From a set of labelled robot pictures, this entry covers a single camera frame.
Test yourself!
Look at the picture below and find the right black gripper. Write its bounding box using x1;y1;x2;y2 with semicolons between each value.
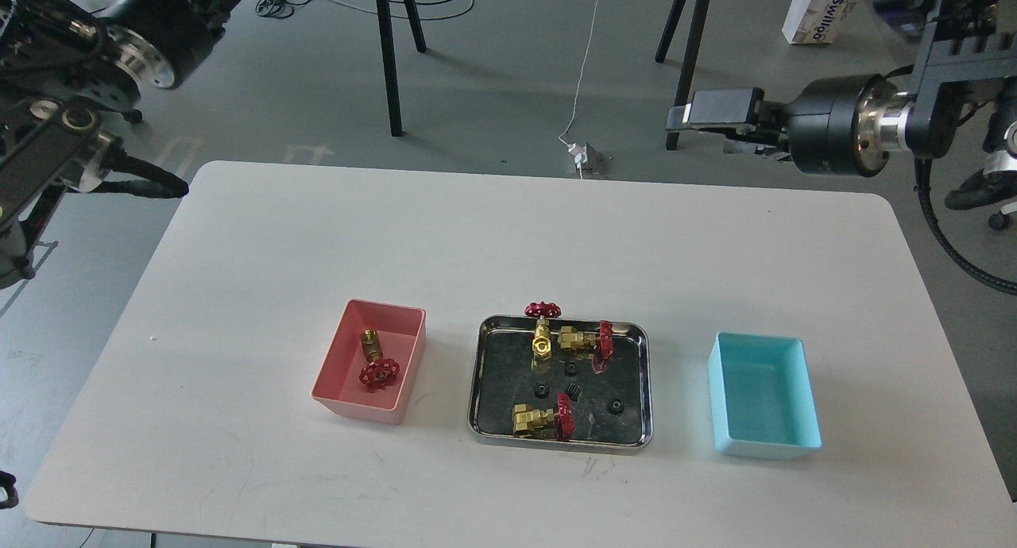
665;75;885;176

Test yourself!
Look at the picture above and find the brass valve red handwheel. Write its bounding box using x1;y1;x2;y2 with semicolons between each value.
358;330;402;392
524;301;562;364

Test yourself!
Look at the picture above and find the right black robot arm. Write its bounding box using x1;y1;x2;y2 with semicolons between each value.
656;0;1016;295

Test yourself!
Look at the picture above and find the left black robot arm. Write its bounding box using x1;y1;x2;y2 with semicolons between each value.
1;0;243;288

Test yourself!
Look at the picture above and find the brass valve top right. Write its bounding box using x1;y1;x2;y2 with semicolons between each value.
557;320;615;374

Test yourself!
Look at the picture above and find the light blue plastic box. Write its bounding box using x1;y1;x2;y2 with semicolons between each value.
707;331;823;460

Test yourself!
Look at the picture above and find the brass valve upright red handwheel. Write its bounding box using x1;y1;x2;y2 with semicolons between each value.
524;301;562;364

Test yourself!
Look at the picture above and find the brass valve bottom of tray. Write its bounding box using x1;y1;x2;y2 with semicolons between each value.
511;392;575;442

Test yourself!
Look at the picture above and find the pink plastic box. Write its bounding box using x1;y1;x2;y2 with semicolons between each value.
311;299;427;425

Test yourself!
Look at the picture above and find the black table leg right front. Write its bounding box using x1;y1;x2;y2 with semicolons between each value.
672;0;710;111

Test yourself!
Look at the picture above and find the black table leg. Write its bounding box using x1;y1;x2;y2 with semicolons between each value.
672;0;710;111
654;0;687;64
402;0;427;53
375;0;404;137

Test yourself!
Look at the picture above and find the floor power socket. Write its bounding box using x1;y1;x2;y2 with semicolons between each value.
566;143;613;179

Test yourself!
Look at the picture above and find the white paper towel package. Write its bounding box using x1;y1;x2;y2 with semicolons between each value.
782;0;860;45

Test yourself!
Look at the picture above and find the black table leg right rear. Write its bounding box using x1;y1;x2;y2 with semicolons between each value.
654;0;687;64

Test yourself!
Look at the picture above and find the office chair caster right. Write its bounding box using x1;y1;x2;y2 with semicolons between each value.
988;201;1017;232

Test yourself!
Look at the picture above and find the stainless steel tray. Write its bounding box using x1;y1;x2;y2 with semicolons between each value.
468;315;653;453

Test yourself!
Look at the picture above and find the black table leg left rear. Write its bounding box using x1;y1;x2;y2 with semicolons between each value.
402;0;427;53

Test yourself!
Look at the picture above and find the black table leg left front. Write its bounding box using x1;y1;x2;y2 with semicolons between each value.
375;0;404;137

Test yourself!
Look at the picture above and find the white power cable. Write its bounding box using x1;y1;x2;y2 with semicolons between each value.
559;0;604;148

